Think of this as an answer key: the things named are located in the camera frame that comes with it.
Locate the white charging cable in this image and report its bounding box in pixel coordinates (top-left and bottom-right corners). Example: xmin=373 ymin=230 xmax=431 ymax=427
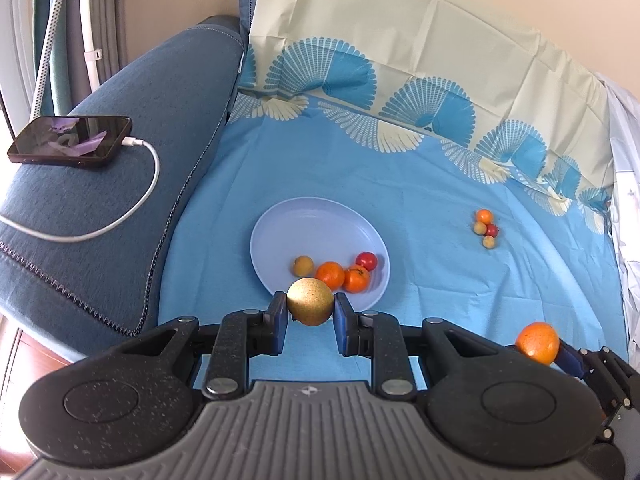
xmin=0 ymin=136 xmax=161 ymax=244

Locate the blue sofa armrest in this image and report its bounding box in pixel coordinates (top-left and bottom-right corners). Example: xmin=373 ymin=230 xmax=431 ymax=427
xmin=0 ymin=0 xmax=261 ymax=366

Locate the blue fan-print bedsheet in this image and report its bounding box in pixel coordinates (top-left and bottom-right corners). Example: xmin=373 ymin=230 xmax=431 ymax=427
xmin=159 ymin=0 xmax=631 ymax=386

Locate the light blue plate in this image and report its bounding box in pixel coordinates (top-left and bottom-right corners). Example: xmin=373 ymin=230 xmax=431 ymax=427
xmin=249 ymin=197 xmax=391 ymax=314

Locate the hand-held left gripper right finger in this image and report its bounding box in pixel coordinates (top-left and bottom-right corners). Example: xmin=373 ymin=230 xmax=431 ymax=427
xmin=333 ymin=292 xmax=506 ymax=398

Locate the black smartphone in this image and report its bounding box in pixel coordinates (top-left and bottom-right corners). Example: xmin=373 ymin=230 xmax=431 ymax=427
xmin=7 ymin=115 xmax=133 ymax=168

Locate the orange tangerine with stem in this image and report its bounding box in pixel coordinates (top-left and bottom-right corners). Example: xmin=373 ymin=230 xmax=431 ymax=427
xmin=342 ymin=265 xmax=371 ymax=294

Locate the white window frame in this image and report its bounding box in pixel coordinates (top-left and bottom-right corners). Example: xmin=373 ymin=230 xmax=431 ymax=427
xmin=0 ymin=0 xmax=40 ymax=128

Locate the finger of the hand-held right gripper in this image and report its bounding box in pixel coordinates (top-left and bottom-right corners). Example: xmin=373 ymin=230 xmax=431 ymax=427
xmin=555 ymin=339 xmax=640 ymax=415

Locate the white pole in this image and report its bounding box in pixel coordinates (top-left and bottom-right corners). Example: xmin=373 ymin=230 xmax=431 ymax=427
xmin=79 ymin=0 xmax=103 ymax=97

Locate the grey curtain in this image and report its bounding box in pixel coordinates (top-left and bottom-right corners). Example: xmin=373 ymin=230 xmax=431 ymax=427
xmin=92 ymin=0 xmax=132 ymax=93

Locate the pale plastic sheet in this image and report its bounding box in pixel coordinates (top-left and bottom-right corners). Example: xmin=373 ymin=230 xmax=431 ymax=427
xmin=595 ymin=72 xmax=640 ymax=356

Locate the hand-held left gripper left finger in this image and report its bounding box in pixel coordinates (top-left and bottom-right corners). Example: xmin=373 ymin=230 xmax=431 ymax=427
xmin=120 ymin=292 xmax=291 ymax=398

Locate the teal curtain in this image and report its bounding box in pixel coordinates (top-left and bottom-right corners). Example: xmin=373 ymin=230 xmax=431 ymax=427
xmin=32 ymin=0 xmax=83 ymax=117

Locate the white dotted strap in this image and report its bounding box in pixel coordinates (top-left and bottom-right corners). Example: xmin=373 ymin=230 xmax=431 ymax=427
xmin=31 ymin=0 xmax=72 ymax=121

